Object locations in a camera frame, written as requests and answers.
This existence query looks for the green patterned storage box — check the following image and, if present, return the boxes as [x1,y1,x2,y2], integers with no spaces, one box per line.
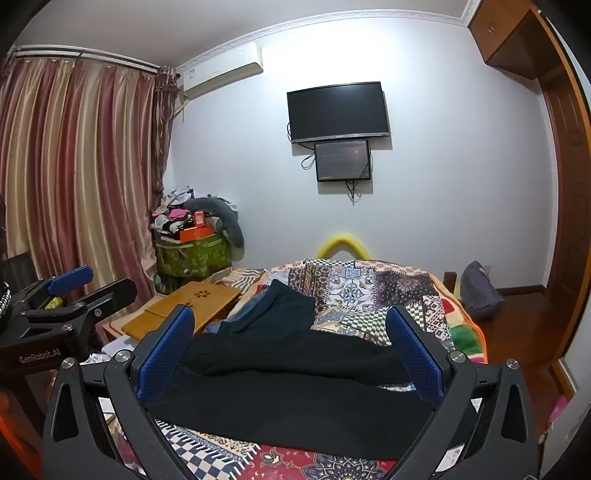
[154,233,232,294]

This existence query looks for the orange box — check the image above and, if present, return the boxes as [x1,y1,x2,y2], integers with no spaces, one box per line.
[179,226,215,243]

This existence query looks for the white cloth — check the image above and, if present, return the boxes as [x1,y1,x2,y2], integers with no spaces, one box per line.
[81,335,139,366]

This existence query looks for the black pants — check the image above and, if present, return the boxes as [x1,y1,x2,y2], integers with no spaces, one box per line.
[145,329,481,460]

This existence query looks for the yellow foam tube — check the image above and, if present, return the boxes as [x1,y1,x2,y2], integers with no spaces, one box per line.
[316,234,370,261]

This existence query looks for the black chair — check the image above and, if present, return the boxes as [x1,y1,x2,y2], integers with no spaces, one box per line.
[0,251,37,298]

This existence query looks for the folded dark teal garment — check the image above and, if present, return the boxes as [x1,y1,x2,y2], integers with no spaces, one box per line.
[217,279,317,335]

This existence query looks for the light wooden side table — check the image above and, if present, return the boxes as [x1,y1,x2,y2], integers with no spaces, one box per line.
[102,295,171,343]

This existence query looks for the patchwork printed blanket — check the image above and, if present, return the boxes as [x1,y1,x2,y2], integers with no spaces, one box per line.
[99,258,488,480]

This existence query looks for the striped pink curtain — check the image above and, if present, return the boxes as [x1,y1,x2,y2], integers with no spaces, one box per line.
[0,58,178,333]

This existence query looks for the curtain rod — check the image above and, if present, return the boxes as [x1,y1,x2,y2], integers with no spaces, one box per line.
[9,44,178,77]

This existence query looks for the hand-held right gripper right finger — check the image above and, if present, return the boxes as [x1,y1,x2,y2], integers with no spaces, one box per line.
[385,305,541,480]

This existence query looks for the black wall television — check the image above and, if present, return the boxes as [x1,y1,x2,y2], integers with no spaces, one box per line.
[286,82,391,144]

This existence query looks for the wooden lap desk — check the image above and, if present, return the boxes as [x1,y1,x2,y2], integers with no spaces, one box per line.
[122,281,241,340]

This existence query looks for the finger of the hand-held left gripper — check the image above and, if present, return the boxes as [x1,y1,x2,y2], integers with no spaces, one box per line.
[21,277,138,334]
[8,265,95,315]

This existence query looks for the grey long pillow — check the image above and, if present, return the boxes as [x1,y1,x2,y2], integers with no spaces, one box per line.
[185,196,245,247]

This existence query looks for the pink cloth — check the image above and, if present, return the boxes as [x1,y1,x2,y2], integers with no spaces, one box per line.
[545,392,574,435]

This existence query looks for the white air conditioner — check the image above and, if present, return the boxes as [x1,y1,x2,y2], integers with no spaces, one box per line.
[178,41,265,100]

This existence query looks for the wooden overhead cabinet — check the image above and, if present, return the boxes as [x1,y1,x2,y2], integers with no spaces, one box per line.
[467,0,559,79]

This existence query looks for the grey backpack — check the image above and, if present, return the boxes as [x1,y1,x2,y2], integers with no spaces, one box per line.
[459,261,505,321]

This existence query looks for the pile of mixed clothes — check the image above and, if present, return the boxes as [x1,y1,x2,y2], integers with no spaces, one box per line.
[150,187,241,243]

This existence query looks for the folded blue denim garment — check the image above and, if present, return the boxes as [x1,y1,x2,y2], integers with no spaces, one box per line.
[205,288,273,333]

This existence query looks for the wooden door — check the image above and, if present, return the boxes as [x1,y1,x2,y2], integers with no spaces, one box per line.
[538,9,591,402]

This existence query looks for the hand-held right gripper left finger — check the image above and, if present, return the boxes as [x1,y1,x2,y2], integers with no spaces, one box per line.
[41,305,204,480]

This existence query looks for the small wall monitor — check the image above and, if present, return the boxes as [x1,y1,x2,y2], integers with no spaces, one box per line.
[314,139,372,183]

